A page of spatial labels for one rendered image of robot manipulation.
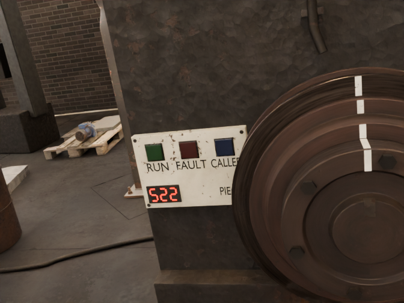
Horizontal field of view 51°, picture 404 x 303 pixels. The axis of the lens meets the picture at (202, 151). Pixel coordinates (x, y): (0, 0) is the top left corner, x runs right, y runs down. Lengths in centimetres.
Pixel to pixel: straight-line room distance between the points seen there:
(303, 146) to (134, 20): 44
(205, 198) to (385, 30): 50
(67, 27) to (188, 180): 695
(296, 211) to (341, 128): 15
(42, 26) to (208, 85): 721
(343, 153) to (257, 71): 29
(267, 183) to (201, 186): 24
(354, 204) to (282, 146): 15
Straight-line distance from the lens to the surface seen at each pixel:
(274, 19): 87
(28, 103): 600
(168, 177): 97
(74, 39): 777
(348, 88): 73
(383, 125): 72
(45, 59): 812
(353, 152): 67
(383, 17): 88
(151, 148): 95
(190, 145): 92
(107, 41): 358
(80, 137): 539
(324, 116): 72
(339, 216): 71
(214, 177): 94
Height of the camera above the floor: 149
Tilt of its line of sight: 19 degrees down
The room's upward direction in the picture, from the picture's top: 9 degrees counter-clockwise
